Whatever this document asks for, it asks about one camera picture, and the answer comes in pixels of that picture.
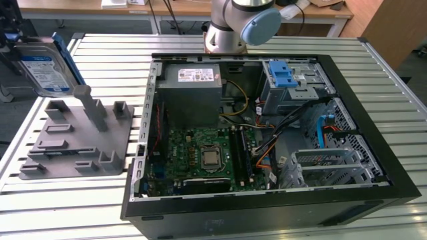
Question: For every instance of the small white box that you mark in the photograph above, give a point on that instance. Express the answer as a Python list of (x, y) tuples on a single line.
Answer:
[(138, 2)]

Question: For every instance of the brown cardboard piece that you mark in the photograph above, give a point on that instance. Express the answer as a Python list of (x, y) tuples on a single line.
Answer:
[(325, 3)]

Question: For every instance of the black graphics card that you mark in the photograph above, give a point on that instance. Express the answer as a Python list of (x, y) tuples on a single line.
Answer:
[(207, 185)]

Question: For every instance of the large white box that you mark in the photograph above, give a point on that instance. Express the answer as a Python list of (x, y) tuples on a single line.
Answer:
[(114, 5)]

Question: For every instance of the white plastic device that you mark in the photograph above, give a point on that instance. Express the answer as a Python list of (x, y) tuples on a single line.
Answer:
[(296, 10)]

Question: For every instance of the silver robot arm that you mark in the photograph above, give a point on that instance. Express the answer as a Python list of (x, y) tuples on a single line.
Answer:
[(228, 40)]

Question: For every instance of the green motherboard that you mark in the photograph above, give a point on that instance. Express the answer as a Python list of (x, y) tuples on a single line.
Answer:
[(197, 136)]

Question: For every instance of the black RAM stick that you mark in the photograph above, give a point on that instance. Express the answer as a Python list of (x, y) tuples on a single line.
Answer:
[(237, 155)]

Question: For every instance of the black PC case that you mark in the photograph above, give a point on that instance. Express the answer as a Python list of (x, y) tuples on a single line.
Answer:
[(268, 212)]

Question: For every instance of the black mesh waste bin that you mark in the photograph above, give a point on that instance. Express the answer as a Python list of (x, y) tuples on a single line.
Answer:
[(31, 27)]

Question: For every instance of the grey parts rack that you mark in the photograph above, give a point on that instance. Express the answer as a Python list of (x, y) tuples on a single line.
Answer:
[(83, 135)]

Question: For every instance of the grey metal stand foot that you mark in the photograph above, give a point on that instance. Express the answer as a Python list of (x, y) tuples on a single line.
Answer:
[(7, 96)]

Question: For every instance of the metal optical drive cage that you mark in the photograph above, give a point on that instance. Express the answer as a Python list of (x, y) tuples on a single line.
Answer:
[(277, 100)]

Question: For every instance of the brown wooden cabinet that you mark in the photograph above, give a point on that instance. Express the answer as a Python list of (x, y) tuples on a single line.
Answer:
[(410, 25)]

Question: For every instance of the silver CPU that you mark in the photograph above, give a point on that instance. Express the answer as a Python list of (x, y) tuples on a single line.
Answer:
[(210, 158)]

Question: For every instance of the grey power supply unit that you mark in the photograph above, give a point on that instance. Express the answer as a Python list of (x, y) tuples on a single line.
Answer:
[(190, 105)]

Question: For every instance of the metal disk bay cage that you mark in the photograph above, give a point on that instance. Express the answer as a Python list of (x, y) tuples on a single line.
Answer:
[(330, 168)]

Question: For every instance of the hard disk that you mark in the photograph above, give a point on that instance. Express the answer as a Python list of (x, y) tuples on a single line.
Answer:
[(43, 72)]

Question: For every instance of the blue plastic drive latch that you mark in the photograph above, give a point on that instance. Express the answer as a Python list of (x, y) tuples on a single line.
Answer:
[(282, 75)]

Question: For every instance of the light wooden desk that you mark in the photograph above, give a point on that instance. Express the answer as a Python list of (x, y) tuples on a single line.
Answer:
[(67, 10)]

